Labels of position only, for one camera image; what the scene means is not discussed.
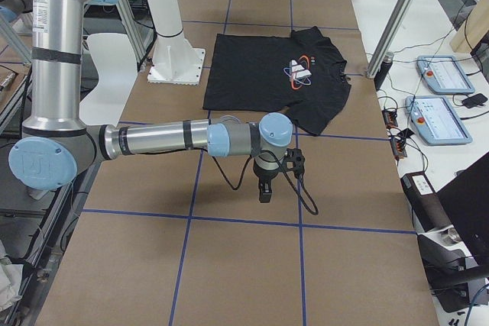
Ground blue teach pendant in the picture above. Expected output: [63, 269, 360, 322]
[405, 95, 472, 146]
[416, 55, 475, 95]

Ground aluminium frame post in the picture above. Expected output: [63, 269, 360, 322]
[366, 0, 413, 79]

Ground orange black electronics board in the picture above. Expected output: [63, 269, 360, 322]
[382, 108, 407, 162]

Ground black monitor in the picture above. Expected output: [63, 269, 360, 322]
[438, 154, 489, 265]

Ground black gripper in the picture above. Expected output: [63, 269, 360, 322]
[253, 159, 280, 203]

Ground near blue teach pendant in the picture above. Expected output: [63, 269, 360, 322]
[405, 95, 472, 146]

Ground white pedestal column base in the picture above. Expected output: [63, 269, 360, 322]
[147, 0, 206, 86]

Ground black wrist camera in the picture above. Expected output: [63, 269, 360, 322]
[283, 148, 306, 179]

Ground black graphic t-shirt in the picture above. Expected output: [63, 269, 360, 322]
[203, 27, 351, 136]

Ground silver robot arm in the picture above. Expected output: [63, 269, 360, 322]
[8, 0, 293, 202]

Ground far blue teach pendant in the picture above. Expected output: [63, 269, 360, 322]
[416, 55, 475, 95]

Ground black box with label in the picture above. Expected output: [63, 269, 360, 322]
[400, 171, 451, 231]

